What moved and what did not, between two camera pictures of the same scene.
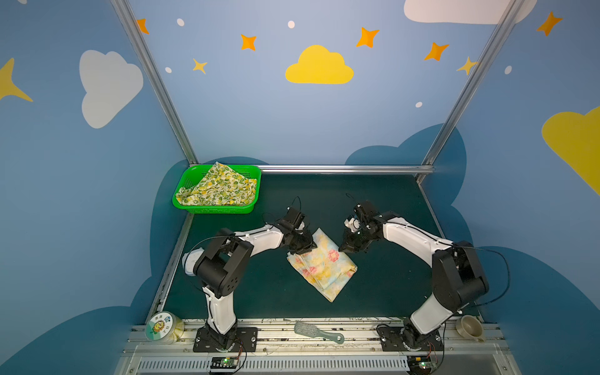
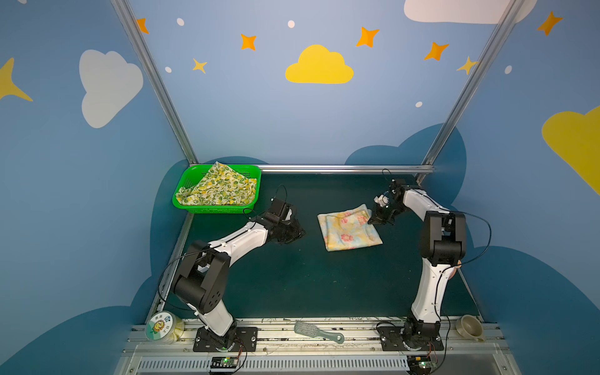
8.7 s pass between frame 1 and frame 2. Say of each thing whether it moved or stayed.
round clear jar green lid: stayed
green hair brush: stayed
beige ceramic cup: stayed
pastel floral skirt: moved
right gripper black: moved
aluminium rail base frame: stayed
